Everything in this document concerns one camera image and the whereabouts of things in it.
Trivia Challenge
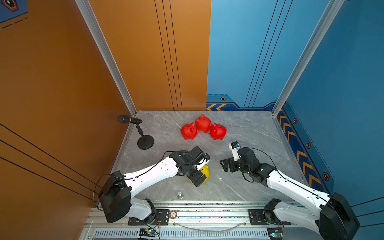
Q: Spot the right aluminium corner post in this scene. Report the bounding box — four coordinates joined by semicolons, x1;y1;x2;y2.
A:
272;0;345;117

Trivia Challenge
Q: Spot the silver metal post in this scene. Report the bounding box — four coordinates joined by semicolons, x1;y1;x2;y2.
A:
177;192;184;200

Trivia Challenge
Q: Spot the left aluminium corner post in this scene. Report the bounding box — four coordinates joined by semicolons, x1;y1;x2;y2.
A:
75;0;137;117

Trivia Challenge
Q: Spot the red piggy bank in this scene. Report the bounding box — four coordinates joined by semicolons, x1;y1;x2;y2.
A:
195;114;212;133
209;123;227;140
180;122;199;140

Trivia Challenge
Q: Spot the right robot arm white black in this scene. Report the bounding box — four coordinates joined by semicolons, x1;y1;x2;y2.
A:
220;142;361;240

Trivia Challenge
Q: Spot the yellow piggy bank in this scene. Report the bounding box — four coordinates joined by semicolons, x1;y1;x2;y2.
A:
192;166;210;183

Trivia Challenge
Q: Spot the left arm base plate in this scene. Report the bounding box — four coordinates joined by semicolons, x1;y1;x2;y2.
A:
128;209;170;226

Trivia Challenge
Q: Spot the left circuit board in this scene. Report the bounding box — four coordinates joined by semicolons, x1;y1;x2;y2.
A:
138;228;158;240

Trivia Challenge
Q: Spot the right circuit board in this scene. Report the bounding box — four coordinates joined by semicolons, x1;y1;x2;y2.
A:
267;228;284;240

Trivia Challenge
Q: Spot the circuit board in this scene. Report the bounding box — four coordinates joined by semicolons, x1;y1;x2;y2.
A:
267;228;284;240
138;228;158;240

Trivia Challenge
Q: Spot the aluminium corner post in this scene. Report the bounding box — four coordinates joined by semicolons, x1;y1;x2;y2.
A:
272;0;345;117
75;0;137;117

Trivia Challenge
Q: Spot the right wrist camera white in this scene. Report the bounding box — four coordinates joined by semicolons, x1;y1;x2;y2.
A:
229;141;241;161

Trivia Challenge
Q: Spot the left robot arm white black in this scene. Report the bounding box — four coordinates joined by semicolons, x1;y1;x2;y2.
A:
98;147;211;225

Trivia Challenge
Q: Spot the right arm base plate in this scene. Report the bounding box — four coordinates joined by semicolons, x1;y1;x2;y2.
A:
248;209;291;226

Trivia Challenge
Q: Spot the black microphone on stand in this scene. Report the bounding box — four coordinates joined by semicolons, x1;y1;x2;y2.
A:
117;115;155;150

